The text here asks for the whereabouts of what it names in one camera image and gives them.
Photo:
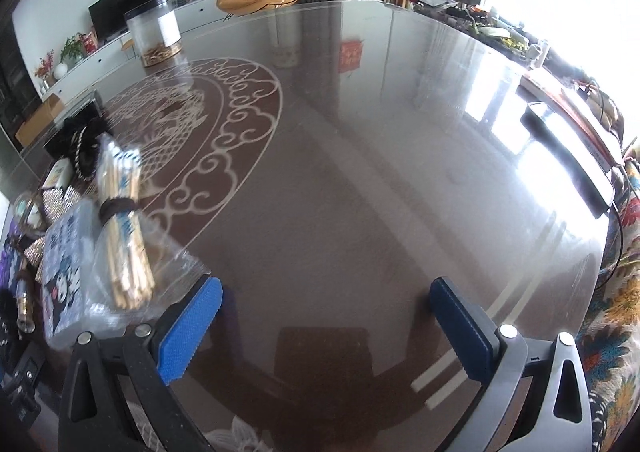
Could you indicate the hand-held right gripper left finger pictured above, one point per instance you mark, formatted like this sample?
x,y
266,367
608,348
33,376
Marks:
x,y
192,327

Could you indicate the clear cartoon plastic case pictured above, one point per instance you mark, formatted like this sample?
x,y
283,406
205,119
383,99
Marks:
x,y
65,282

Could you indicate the rhinestone bow hair clip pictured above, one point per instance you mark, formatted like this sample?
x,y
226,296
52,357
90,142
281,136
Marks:
x,y
56,202

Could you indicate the clear jar with black lid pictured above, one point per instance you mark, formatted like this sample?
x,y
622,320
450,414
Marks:
x,y
150,31

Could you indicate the red flower arrangement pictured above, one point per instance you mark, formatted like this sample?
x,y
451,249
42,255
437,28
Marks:
x,y
45,65

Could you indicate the white cup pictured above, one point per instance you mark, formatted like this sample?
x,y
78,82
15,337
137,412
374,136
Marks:
x,y
535,53

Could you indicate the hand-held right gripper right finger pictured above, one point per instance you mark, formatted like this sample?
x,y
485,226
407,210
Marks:
x,y
462,332

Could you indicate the clear hair claw clip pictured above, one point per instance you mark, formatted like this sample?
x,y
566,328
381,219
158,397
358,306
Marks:
x,y
27,217

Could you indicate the leafy green potted plant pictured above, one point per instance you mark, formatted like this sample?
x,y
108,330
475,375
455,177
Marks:
x,y
72,49

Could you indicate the white television cabinet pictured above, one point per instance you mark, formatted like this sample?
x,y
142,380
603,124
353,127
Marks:
x,y
100,59

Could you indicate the cardboard box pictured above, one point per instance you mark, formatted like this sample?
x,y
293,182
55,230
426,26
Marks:
x,y
40,117

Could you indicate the black flat television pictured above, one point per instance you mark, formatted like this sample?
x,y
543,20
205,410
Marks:
x,y
127,6

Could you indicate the floral sofa cover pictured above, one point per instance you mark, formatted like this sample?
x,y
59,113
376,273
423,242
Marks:
x,y
620,332

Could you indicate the chopstick bundle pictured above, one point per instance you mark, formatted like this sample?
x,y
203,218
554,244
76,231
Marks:
x,y
122,242

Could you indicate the glass perfume bottle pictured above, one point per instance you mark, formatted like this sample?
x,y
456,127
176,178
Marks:
x,y
25,304

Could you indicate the black tablet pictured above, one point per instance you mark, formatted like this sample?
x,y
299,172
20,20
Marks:
x,y
565,151

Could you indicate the red flat book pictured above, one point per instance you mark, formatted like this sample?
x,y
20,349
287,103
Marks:
x,y
575,111

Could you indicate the black printed box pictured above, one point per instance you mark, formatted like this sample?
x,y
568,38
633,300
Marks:
x,y
75,124

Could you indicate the white round vase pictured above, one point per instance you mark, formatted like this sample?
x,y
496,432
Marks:
x,y
60,71

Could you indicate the black scrunchie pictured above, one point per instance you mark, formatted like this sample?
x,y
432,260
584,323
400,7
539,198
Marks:
x,y
87,156

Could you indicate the small white box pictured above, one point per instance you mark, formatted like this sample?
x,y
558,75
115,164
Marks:
x,y
57,174

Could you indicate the orange-topped stool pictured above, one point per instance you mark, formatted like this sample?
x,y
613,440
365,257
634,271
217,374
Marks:
x,y
127,46

